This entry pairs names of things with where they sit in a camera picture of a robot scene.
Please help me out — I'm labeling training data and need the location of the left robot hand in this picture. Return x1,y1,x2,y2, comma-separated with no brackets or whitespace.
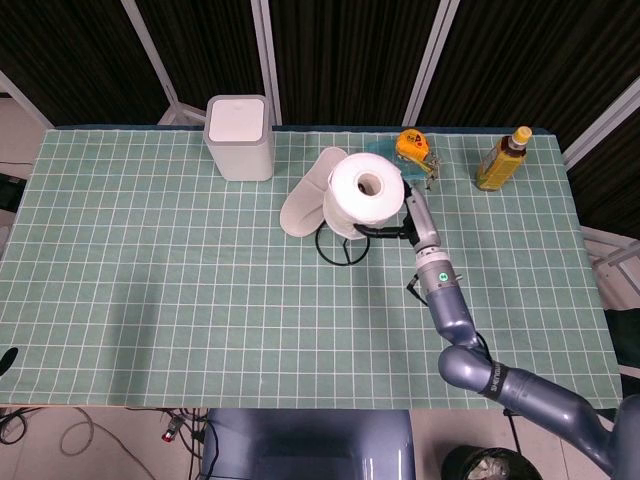
0,346,20,379

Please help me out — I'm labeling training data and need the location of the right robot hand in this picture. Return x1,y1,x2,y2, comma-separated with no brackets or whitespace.
351,181,442,255

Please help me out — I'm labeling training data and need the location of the white toilet paper roll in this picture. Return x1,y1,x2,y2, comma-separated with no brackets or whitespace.
322,152,405,240

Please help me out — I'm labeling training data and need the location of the yellow tape measure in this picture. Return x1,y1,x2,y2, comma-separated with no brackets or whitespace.
395,128,433,164

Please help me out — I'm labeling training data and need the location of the blue plastic container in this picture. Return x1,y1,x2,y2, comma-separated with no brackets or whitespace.
366,138,427,181

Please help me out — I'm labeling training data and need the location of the green tea bottle yellow cap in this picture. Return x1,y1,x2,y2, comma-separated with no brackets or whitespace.
474,125,533,192

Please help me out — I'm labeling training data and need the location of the white disposable slipper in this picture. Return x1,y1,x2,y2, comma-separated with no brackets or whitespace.
279,146,346,238

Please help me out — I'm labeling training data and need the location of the black folding screen panel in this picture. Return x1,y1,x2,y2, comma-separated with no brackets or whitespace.
251,0,460,127
120,0,274,126
402,0,640,236
0,0,177,127

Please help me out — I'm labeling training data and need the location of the red and grey plug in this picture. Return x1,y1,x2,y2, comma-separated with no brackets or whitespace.
160,417,184,444

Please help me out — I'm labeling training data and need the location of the green checked tablecloth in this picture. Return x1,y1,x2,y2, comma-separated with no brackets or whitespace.
0,124,624,412

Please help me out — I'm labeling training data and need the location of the white bin with grey rim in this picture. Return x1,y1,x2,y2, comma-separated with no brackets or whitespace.
203,94,275,182

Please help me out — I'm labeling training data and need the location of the blue robot torso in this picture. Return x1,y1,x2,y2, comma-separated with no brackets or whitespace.
201,408,417,480

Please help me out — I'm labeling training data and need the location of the black waste basket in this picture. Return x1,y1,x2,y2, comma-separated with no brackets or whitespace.
441,444,544,480

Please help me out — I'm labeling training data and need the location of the braided cord keychain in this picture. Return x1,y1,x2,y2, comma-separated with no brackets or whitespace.
422,153,444,193

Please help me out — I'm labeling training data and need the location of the black floor cable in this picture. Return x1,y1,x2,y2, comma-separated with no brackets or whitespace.
0,406,46,446

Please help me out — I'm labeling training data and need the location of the black wire roll holder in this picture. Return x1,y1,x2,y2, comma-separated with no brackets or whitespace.
315,220,372,267

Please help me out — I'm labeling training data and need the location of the grey floor cable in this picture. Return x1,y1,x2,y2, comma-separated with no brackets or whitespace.
58,407,157,480

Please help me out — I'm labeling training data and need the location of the white metal frame foot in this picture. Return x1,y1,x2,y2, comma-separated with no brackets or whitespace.
579,224,640,292

